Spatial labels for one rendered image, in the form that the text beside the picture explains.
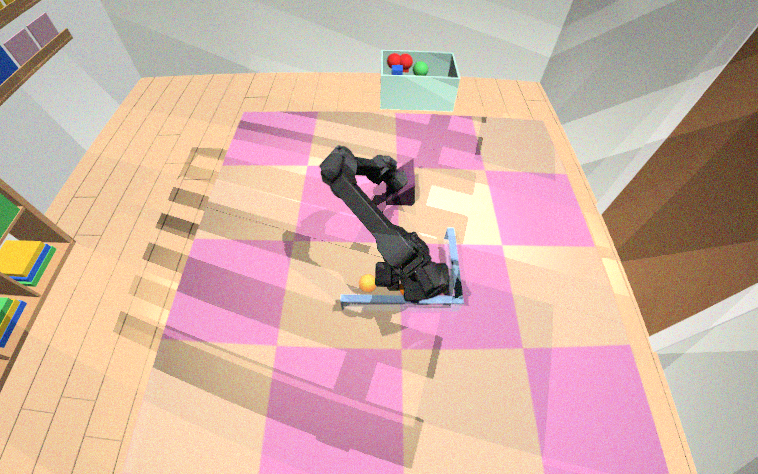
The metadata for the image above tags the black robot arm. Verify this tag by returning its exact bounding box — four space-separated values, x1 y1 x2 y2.
319 145 449 302

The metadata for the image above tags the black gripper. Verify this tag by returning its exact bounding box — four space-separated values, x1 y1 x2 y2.
375 262 449 290

